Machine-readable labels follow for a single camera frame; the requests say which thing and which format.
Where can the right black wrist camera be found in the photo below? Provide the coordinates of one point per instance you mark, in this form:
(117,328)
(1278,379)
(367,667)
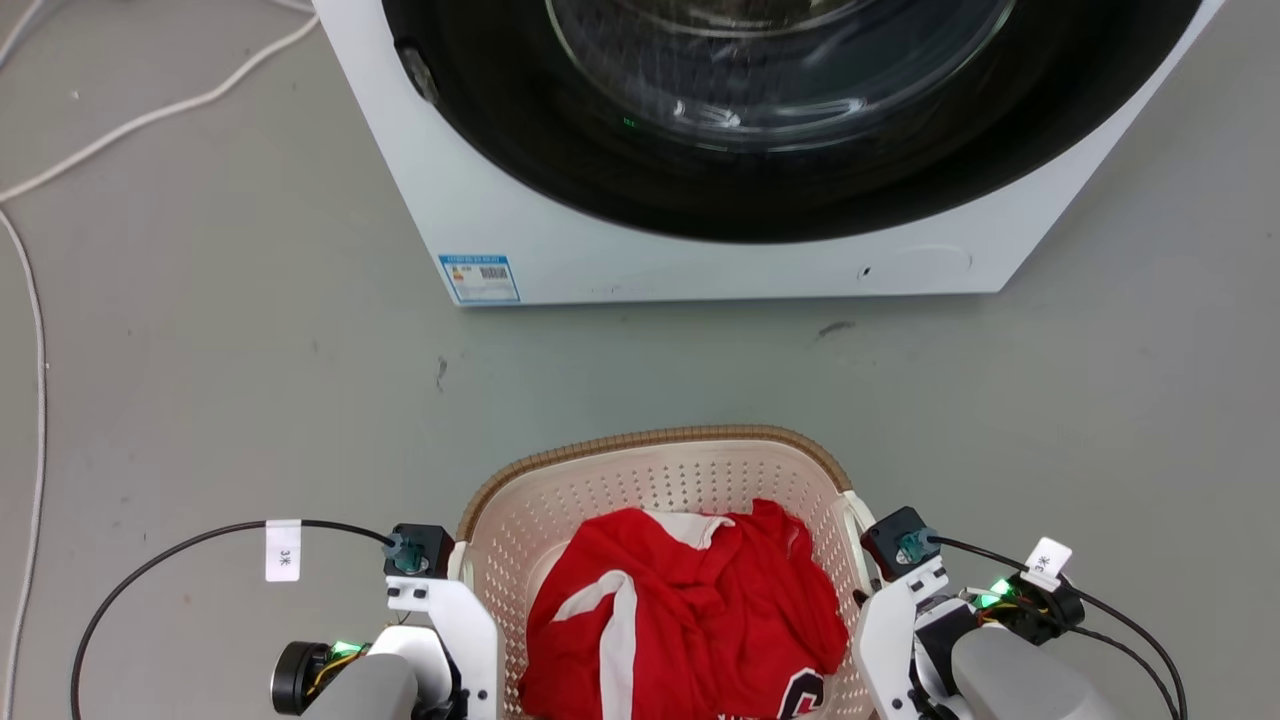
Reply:
(890,540)

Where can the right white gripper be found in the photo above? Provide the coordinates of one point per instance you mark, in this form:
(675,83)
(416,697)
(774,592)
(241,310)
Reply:
(885,640)

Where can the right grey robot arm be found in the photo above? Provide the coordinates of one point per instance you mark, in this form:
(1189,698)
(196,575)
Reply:
(1010,680)

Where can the beige perforated laundry basket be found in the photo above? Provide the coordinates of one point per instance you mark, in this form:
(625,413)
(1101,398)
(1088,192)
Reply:
(640,470)

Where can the red and white garment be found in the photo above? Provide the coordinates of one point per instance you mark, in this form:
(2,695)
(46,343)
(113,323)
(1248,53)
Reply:
(700,610)

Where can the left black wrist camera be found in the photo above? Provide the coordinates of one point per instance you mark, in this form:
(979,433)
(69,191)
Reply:
(425,548)

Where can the blue energy label sticker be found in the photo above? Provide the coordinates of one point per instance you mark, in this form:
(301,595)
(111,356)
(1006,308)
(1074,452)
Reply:
(480,279)

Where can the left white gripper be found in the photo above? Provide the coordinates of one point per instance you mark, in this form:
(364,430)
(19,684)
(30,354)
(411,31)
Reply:
(470,630)

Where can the black round glass washer door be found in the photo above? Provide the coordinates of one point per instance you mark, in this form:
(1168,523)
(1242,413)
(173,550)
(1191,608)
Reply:
(600,190)

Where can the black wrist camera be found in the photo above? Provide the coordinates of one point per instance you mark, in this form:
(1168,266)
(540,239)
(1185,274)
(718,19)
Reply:
(425,548)
(890,540)

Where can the white front-load washing machine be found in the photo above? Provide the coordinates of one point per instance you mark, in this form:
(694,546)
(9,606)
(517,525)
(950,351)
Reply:
(480,200)

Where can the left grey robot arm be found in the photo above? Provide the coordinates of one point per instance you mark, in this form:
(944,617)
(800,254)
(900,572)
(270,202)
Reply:
(365,690)

